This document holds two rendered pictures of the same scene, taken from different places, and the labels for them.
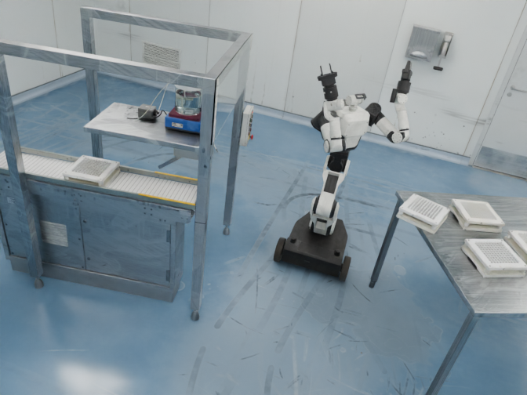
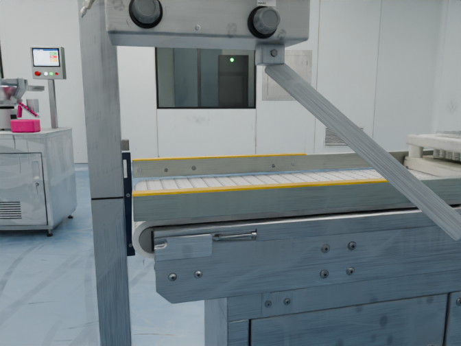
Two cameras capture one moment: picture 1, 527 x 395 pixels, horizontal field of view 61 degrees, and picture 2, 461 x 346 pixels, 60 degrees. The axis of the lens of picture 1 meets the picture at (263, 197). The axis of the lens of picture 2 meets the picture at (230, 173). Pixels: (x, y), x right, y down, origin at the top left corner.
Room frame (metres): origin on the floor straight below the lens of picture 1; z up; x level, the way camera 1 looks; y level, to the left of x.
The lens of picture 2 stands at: (2.87, 0.34, 1.00)
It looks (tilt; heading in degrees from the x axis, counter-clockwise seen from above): 11 degrees down; 163
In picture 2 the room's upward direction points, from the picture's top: straight up
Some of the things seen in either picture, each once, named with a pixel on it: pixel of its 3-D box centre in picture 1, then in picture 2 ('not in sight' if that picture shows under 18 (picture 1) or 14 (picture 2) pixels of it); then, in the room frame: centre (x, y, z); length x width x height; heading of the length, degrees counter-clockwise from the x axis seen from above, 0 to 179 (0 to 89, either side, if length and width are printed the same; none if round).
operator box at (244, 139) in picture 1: (246, 125); not in sight; (3.11, 0.21, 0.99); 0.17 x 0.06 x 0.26; 176
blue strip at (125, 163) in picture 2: not in sight; (128, 205); (2.13, 0.37, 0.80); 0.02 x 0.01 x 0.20; 86
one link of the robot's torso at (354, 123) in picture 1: (343, 125); not in sight; (3.07, -0.49, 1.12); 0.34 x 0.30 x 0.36; 123
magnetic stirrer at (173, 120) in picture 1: (187, 117); not in sight; (2.31, 0.48, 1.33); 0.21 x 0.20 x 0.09; 176
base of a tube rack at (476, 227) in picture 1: (474, 218); not in sight; (2.46, -1.35, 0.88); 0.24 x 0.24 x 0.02; 6
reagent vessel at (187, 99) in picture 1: (188, 94); not in sight; (2.30, 0.48, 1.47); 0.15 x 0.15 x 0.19
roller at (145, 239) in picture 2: not in sight; (148, 211); (2.27, 0.39, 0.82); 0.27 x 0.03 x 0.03; 176
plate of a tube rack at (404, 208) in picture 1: (424, 209); not in sight; (2.39, -1.00, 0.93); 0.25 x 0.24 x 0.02; 147
